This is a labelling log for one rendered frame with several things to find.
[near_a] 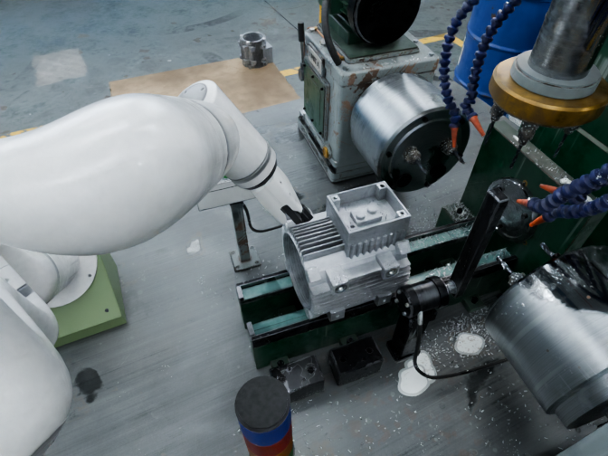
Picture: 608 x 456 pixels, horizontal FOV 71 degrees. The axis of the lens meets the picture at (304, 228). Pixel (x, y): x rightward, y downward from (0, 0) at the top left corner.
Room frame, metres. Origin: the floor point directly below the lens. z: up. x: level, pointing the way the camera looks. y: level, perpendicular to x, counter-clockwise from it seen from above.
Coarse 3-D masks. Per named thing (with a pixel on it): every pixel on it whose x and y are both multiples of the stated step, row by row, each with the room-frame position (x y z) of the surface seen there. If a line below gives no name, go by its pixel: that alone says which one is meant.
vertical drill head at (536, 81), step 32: (576, 0) 0.62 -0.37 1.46; (544, 32) 0.64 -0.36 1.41; (576, 32) 0.60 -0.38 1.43; (512, 64) 0.67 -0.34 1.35; (544, 64) 0.62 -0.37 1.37; (576, 64) 0.60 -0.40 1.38; (512, 96) 0.60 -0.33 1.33; (544, 96) 0.59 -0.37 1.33; (576, 96) 0.58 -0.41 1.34; (576, 128) 0.61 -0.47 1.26; (512, 160) 0.59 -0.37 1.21
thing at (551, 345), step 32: (576, 256) 0.41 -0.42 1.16; (512, 288) 0.39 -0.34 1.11; (544, 288) 0.37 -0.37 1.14; (576, 288) 0.36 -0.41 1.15; (512, 320) 0.35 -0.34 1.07; (544, 320) 0.33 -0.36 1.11; (576, 320) 0.32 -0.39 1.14; (512, 352) 0.32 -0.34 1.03; (544, 352) 0.29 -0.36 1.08; (576, 352) 0.28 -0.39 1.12; (544, 384) 0.26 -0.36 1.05; (576, 384) 0.24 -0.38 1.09; (576, 416) 0.21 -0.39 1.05
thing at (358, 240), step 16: (352, 192) 0.59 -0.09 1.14; (368, 192) 0.60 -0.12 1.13; (384, 192) 0.59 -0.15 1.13; (336, 208) 0.54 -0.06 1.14; (352, 208) 0.57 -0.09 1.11; (368, 208) 0.55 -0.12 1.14; (384, 208) 0.57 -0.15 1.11; (400, 208) 0.55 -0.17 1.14; (336, 224) 0.53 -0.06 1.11; (352, 224) 0.50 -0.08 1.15; (368, 224) 0.53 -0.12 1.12; (384, 224) 0.50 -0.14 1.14; (400, 224) 0.51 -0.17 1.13; (352, 240) 0.48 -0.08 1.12; (368, 240) 0.49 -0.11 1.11; (384, 240) 0.50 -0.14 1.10; (400, 240) 0.51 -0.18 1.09; (352, 256) 0.48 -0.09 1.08
